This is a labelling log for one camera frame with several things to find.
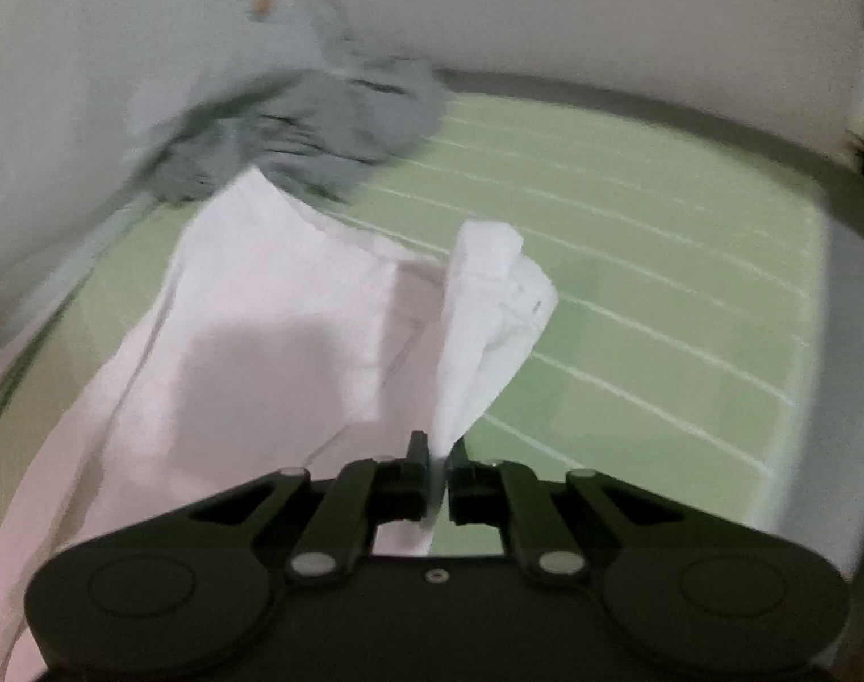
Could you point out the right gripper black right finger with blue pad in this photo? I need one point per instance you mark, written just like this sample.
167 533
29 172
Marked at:
509 497

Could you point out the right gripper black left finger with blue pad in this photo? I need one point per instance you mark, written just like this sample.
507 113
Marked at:
366 494

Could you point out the white garment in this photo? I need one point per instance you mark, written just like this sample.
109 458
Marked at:
280 338

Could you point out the green checked bed sheet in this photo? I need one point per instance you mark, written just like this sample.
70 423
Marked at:
688 275

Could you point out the grey crumpled garment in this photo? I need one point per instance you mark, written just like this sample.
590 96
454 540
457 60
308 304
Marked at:
310 132

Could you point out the light blue carrot-print quilt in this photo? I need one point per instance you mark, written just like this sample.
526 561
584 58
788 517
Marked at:
92 89

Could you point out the white padded headboard panel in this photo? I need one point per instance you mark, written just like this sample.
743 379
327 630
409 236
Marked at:
787 68

